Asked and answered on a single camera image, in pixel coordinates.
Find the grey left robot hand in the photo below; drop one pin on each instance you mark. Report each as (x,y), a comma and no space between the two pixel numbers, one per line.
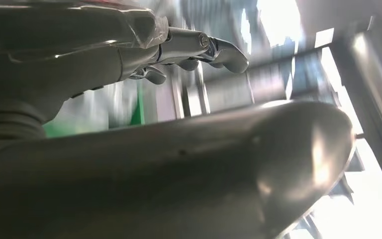
(145,181)

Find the green plastic basket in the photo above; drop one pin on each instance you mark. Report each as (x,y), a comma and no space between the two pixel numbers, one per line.
(137,112)

